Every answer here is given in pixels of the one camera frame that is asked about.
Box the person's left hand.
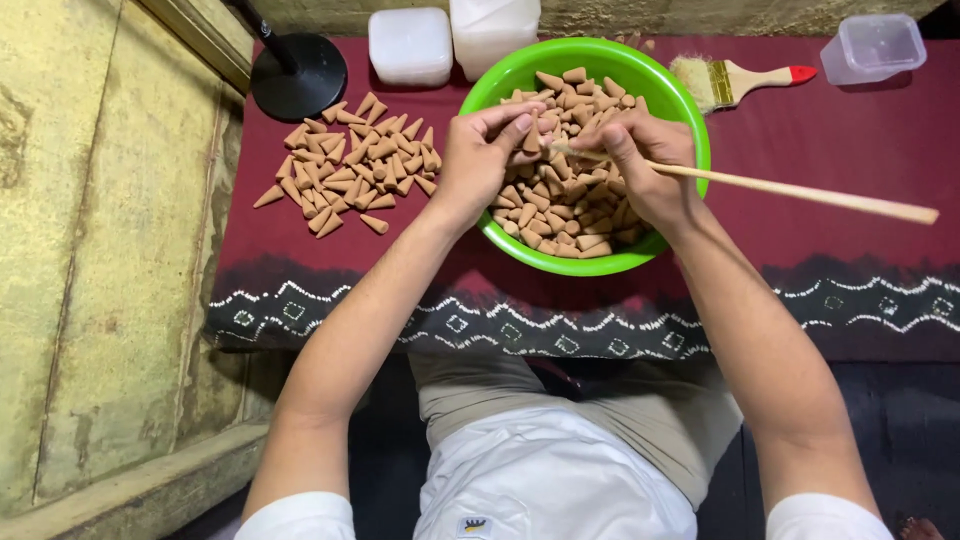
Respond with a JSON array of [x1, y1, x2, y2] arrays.
[[432, 102, 555, 227]]

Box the person's right hand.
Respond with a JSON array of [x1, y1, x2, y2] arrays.
[[567, 109, 704, 234]]

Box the long wooden stick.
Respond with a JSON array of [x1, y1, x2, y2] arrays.
[[549, 142, 940, 226]]

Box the heap of cones in bowl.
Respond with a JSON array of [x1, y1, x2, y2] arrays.
[[489, 66, 652, 261]]

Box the green plastic bowl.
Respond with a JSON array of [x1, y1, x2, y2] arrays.
[[458, 37, 712, 278]]

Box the pile of cones on cloth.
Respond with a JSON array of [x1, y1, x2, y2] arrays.
[[252, 91, 444, 240]]

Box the white square plastic container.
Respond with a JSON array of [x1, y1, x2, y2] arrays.
[[367, 6, 455, 88]]

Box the tall white plastic container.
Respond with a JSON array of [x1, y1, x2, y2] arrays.
[[448, 0, 543, 83]]

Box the maroon patterned tablecloth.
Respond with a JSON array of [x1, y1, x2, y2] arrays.
[[204, 34, 960, 363]]

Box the black round stand base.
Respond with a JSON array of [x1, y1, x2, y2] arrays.
[[225, 0, 349, 123]]

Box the clear plastic box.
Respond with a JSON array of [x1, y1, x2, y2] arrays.
[[819, 13, 928, 87]]

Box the person's khaki trousers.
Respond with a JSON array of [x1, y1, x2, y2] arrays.
[[408, 352, 745, 513]]

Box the person's white shirt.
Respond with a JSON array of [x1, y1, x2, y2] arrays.
[[234, 406, 895, 540]]

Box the person's foot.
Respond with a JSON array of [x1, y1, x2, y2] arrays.
[[898, 516, 948, 540]]

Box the paintbrush with red-tipped handle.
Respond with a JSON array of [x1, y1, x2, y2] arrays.
[[669, 54, 819, 116]]

